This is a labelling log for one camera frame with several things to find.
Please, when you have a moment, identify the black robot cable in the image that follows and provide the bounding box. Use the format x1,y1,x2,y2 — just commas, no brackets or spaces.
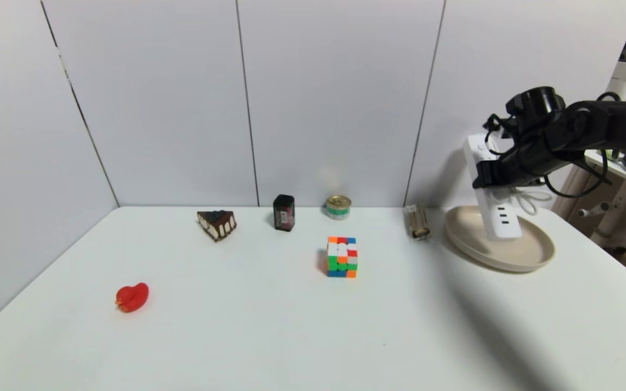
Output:
543,152,614,199

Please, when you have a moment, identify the colourful puzzle cube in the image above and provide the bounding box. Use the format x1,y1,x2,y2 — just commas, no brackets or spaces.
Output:
327,236,358,279

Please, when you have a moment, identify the white power strip cable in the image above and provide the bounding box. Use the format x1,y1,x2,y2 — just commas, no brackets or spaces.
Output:
509,186,554,216

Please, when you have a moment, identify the brown round plate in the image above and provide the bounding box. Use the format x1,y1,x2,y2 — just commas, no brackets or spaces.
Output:
443,205,556,273

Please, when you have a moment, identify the chocolate cake slice toy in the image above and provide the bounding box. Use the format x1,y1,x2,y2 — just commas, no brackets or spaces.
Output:
197,210,237,242

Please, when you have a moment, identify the white power strip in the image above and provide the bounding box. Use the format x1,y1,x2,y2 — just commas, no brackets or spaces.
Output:
464,135,523,241

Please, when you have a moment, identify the black rectangular tin box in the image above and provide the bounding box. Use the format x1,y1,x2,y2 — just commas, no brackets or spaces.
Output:
273,194,296,232

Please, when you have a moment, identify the red rubber duck toy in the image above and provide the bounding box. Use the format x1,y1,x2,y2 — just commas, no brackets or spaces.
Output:
115,282,149,313

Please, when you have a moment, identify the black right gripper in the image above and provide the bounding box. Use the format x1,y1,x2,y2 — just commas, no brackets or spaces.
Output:
472,140,546,190

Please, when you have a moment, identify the small gold-lid tin can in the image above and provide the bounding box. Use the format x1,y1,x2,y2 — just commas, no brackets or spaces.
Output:
325,195,352,220

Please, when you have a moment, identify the white side table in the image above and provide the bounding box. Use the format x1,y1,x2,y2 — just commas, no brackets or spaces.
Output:
578,149,626,256

